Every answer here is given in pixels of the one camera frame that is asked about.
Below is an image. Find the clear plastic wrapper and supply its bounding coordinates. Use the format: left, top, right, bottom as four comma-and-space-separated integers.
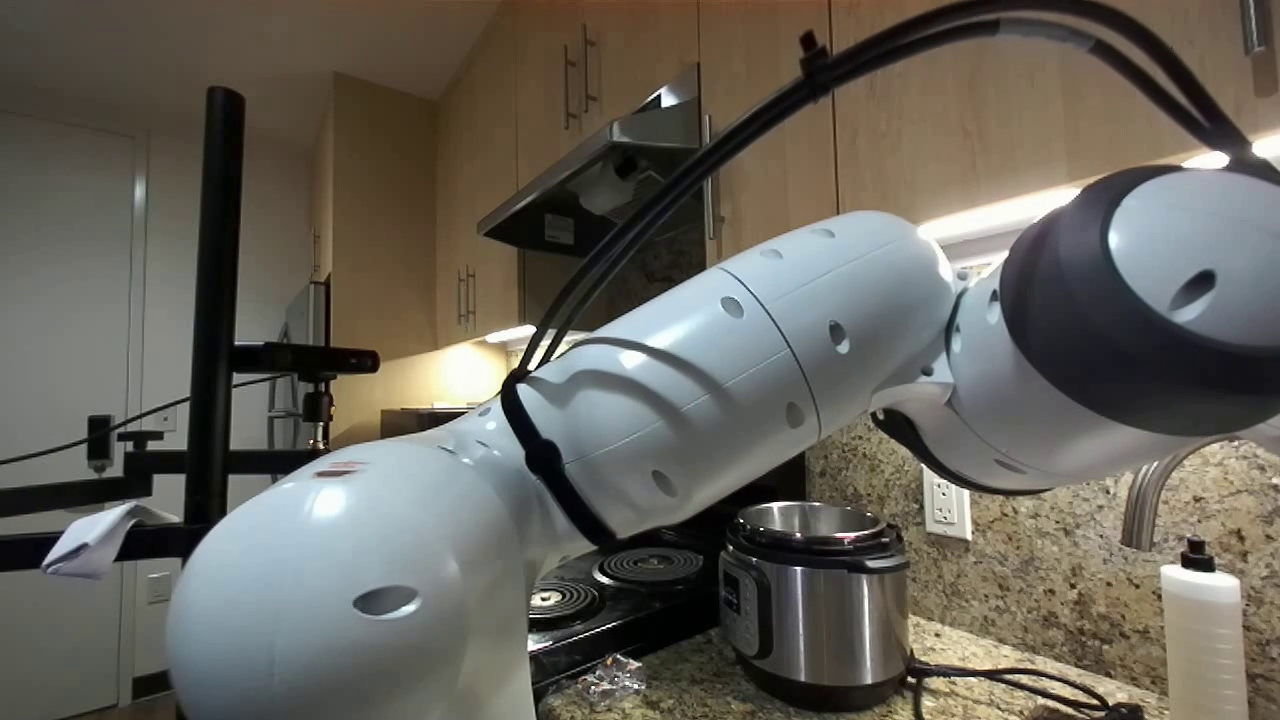
576, 651, 652, 709

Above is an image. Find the steel range hood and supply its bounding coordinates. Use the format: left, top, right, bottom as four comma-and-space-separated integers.
476, 60, 714, 262

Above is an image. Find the white wall power outlet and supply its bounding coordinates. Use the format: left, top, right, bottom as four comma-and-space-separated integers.
920, 465, 979, 546

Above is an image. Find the black stove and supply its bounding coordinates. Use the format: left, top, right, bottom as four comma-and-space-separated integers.
523, 530, 735, 700

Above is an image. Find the wooden cabinet with two handles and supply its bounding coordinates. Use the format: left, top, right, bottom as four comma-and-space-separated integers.
430, 0, 706, 351

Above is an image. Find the under-cabinet light strip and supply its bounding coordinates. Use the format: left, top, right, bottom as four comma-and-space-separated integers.
917, 123, 1280, 274

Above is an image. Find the wide wooden cabinet door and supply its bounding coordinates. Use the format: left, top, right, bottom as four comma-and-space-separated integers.
696, 0, 840, 266

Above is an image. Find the white soap bottle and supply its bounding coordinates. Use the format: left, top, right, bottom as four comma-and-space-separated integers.
1154, 538, 1253, 720

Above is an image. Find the tall wooden cabinet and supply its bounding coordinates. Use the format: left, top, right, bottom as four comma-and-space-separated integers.
315, 68, 449, 453

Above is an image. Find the chrome faucet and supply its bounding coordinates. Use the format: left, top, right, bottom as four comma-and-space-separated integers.
1118, 437, 1222, 557

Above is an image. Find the stainless steel inner pot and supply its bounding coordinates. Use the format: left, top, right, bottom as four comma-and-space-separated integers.
730, 495, 910, 557

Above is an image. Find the white paper tag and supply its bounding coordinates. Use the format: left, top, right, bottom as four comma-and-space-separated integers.
36, 495, 179, 585

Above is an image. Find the black cooker power cable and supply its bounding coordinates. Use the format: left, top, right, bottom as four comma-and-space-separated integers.
901, 657, 1154, 720

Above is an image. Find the pressure cooker base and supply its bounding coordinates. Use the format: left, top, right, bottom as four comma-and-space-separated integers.
715, 512, 917, 718

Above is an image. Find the black stereo camera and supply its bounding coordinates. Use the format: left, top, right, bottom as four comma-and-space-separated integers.
229, 340, 385, 386

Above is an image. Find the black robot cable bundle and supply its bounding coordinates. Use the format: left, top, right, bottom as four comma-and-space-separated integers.
509, 0, 1280, 382

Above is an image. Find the metal cabinet handle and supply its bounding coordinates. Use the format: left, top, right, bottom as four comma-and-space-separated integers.
706, 116, 730, 262
1240, 0, 1273, 60

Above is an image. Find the black camera stand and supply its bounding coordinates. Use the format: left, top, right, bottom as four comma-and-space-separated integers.
0, 86, 385, 581

